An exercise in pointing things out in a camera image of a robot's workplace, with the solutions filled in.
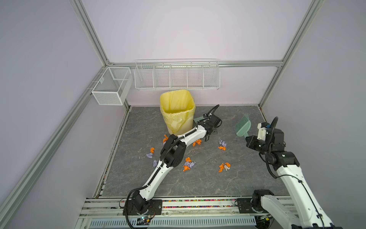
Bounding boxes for green hand brush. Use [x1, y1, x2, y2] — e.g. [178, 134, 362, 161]
[234, 114, 251, 137]

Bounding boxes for green plastic dustpan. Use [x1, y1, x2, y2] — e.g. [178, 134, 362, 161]
[193, 116, 204, 123]

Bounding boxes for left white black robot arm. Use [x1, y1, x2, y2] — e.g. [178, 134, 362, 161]
[124, 113, 222, 214]

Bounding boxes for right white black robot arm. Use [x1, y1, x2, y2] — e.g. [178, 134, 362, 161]
[246, 127, 336, 229]

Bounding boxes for purple orange scraps right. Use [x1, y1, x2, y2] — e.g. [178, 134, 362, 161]
[218, 139, 227, 151]

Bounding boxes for orange white scraps lower right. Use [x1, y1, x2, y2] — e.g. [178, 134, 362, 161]
[218, 163, 231, 172]

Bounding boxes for orange purple scraps lower centre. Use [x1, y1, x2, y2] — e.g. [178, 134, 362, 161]
[183, 157, 196, 171]

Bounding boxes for orange purple scraps near bin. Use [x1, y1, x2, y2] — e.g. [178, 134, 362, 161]
[163, 135, 168, 145]

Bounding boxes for orange purple scraps left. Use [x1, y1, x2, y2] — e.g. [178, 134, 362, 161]
[146, 148, 155, 158]

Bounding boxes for orange scrap centre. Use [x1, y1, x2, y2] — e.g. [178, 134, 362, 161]
[192, 139, 202, 147]

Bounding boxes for yellow lined trash bin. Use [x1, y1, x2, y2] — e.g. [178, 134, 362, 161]
[160, 90, 196, 135]

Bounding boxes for small white mesh basket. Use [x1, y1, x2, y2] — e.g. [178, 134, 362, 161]
[91, 67, 133, 106]

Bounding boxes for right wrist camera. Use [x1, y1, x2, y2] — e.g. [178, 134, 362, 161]
[257, 122, 270, 141]

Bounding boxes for long white wire shelf basket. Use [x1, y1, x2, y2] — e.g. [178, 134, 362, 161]
[134, 59, 221, 90]

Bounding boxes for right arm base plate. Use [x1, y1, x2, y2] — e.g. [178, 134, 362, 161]
[234, 198, 269, 214]

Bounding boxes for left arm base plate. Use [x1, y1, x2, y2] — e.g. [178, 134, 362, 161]
[123, 199, 163, 216]

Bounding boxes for aluminium front rail frame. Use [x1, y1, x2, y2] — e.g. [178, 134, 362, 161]
[75, 195, 329, 229]

